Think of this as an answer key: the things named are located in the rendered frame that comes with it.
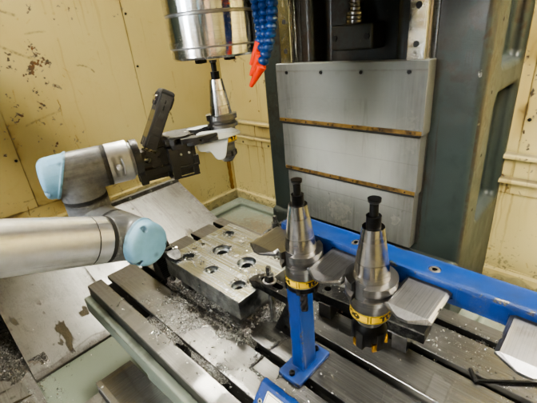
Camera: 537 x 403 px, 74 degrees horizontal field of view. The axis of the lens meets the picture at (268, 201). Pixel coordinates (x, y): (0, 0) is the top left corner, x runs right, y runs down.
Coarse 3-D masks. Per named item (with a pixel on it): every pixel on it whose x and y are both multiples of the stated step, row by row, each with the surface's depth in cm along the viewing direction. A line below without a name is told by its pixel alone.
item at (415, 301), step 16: (400, 288) 42; (416, 288) 42; (432, 288) 42; (384, 304) 40; (400, 304) 40; (416, 304) 39; (432, 304) 39; (400, 320) 38; (416, 320) 37; (432, 320) 37
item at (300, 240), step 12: (288, 204) 48; (288, 216) 48; (300, 216) 47; (288, 228) 48; (300, 228) 47; (288, 240) 49; (300, 240) 48; (312, 240) 49; (288, 252) 49; (300, 252) 48
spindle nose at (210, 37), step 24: (168, 0) 58; (192, 0) 57; (216, 0) 57; (240, 0) 59; (168, 24) 61; (192, 24) 58; (216, 24) 58; (240, 24) 60; (192, 48) 60; (216, 48) 60; (240, 48) 62
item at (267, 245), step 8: (272, 232) 57; (280, 232) 56; (256, 240) 55; (264, 240) 55; (272, 240) 54; (280, 240) 54; (256, 248) 53; (264, 248) 53; (272, 248) 52; (272, 256) 52
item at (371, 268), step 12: (384, 228) 40; (360, 240) 41; (372, 240) 40; (384, 240) 40; (360, 252) 41; (372, 252) 40; (384, 252) 40; (360, 264) 41; (372, 264) 41; (384, 264) 41; (360, 276) 42; (372, 276) 41; (384, 276) 41
